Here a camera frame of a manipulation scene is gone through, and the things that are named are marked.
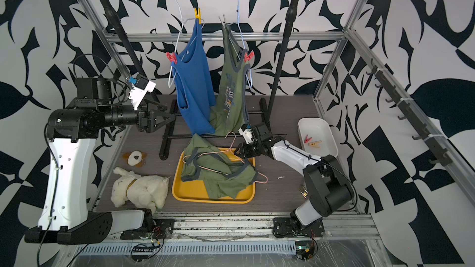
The light green tank top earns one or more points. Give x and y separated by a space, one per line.
221 176

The red clothespin on blue top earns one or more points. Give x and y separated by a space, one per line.
172 57

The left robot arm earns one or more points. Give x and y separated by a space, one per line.
71 135

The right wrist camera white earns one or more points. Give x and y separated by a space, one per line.
246 131

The blue tank top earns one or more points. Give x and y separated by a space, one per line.
194 89

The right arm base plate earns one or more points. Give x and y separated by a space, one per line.
289 227

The white plush dog toy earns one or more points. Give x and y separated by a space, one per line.
142 191

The dark green printed tank top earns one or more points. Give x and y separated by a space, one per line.
230 111

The left electronics board with wires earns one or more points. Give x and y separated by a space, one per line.
147 251

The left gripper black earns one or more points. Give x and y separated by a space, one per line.
145 115

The yellow clothespin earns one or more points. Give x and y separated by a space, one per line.
197 14

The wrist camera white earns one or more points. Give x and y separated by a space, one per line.
246 131
140 86

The brown white round toy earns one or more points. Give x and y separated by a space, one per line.
135 158

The electronics board with wires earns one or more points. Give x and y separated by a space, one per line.
305 250
147 251

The right electronics board with wires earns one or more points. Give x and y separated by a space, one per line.
305 250

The white plastic bin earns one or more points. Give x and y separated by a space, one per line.
318 129

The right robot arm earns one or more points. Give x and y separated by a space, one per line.
328 188

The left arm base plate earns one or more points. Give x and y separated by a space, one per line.
157 229

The black clothes rack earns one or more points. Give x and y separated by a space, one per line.
122 37

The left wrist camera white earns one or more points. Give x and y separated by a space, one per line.
140 86

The black wall hook rail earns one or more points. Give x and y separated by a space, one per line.
406 105

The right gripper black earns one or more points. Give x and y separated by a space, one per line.
242 149

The beige wooden clothespin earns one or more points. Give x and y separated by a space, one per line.
315 144

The yellow plastic tray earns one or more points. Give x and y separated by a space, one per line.
194 191

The small round alarm clock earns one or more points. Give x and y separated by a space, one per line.
303 191

